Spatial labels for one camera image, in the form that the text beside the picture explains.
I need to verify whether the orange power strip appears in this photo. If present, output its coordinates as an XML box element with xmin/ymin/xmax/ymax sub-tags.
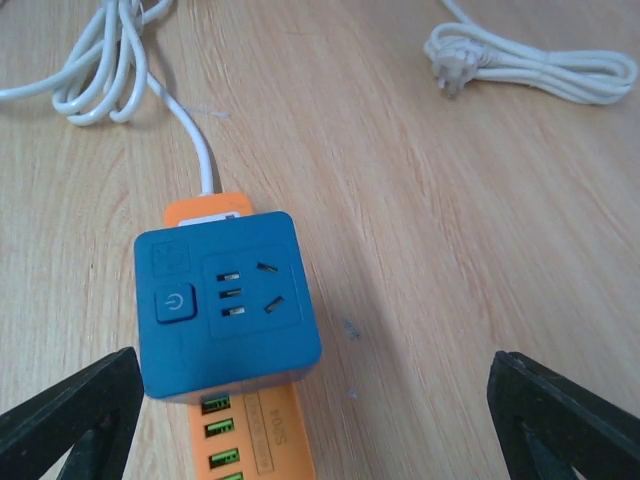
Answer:
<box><xmin>163</xmin><ymin>192</ymin><xmax>315</xmax><ymax>479</ymax></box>

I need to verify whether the dark blue cube socket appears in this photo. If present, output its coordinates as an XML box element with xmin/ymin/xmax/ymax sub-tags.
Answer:
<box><xmin>134</xmin><ymin>211</ymin><xmax>322</xmax><ymax>403</ymax></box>

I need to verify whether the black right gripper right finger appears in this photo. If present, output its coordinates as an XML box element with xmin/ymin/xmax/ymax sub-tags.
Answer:
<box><xmin>487</xmin><ymin>351</ymin><xmax>639</xmax><ymax>479</ymax></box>

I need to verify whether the white cable of orange strip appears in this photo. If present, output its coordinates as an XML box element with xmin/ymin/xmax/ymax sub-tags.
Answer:
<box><xmin>0</xmin><ymin>0</ymin><xmax>226</xmax><ymax>197</ymax></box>

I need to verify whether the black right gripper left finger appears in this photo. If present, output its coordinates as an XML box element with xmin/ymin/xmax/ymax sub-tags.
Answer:
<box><xmin>1</xmin><ymin>347</ymin><xmax>144</xmax><ymax>479</ymax></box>

